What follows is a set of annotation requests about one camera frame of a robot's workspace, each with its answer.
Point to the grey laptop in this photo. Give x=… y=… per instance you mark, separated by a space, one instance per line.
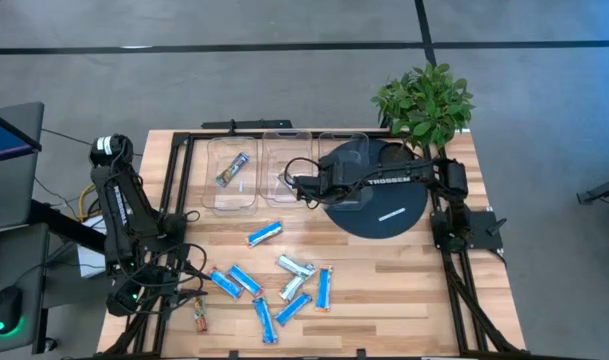
x=14 y=185

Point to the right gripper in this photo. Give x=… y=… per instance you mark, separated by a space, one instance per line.
x=324 y=185

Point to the red granola bar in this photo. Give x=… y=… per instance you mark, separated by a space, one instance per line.
x=200 y=314

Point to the black camera bar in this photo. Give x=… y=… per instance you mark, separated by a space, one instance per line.
x=254 y=124

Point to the clear plastic bin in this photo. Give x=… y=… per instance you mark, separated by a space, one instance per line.
x=276 y=150
x=344 y=145
x=229 y=200

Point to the black desk bar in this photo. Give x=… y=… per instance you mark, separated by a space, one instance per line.
x=69 y=227

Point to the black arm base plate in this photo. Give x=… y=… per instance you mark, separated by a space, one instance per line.
x=484 y=230

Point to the grey desk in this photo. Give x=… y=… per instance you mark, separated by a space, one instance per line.
x=29 y=310

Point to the orange blue granola bar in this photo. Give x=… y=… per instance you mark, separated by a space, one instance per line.
x=324 y=287

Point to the black aluminium table frame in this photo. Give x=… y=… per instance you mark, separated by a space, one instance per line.
x=180 y=137

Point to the black plant pot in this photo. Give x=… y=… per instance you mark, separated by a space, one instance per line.
x=396 y=152

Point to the white label strip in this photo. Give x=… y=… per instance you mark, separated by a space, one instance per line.
x=392 y=214

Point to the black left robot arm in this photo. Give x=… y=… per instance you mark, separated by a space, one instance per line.
x=121 y=200

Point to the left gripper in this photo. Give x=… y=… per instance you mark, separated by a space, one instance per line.
x=134 y=295

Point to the blue Quaker granola bar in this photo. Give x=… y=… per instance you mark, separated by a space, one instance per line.
x=294 y=309

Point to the green leafy plant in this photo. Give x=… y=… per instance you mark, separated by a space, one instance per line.
x=424 y=105

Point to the black computer mouse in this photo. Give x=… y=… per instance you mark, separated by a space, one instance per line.
x=6 y=307

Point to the white box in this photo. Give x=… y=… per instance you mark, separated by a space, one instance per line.
x=91 y=260

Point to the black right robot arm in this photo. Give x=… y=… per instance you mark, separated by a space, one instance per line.
x=399 y=180

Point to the round dark mat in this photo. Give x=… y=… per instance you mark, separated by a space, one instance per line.
x=379 y=220

